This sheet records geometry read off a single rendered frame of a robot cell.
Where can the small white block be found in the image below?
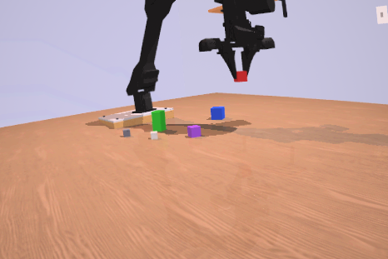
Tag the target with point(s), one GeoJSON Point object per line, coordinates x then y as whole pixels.
{"type": "Point", "coordinates": [154, 135]}

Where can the purple cube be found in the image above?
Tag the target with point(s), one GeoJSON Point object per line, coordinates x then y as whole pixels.
{"type": "Point", "coordinates": [194, 131]}

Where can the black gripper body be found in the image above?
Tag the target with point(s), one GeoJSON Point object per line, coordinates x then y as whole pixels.
{"type": "Point", "coordinates": [208, 44]}

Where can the red block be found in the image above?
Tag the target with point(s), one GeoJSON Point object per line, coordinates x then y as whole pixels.
{"type": "Point", "coordinates": [241, 76]}

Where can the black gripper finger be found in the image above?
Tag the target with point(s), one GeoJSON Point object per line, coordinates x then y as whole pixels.
{"type": "Point", "coordinates": [246, 58]}
{"type": "Point", "coordinates": [228, 57]}

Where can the blue block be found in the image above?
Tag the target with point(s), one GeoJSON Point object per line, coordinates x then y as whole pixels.
{"type": "Point", "coordinates": [217, 113]}

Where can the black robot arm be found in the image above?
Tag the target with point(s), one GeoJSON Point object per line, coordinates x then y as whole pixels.
{"type": "Point", "coordinates": [145, 75]}

